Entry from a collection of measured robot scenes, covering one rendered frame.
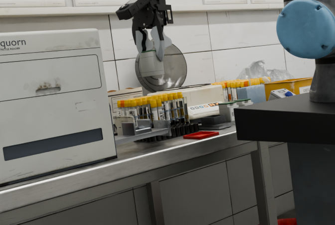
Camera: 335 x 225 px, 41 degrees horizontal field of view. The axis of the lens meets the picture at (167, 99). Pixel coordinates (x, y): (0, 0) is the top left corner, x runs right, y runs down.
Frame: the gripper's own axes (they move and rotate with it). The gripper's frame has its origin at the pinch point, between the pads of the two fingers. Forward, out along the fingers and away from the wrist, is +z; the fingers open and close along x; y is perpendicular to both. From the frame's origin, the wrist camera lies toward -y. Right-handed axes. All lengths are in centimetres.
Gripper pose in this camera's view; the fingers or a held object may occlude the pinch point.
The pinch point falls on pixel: (150, 57)
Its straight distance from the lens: 120.6
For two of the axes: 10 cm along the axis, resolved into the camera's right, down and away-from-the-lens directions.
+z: 1.3, 9.9, 0.6
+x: -7.6, 0.7, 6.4
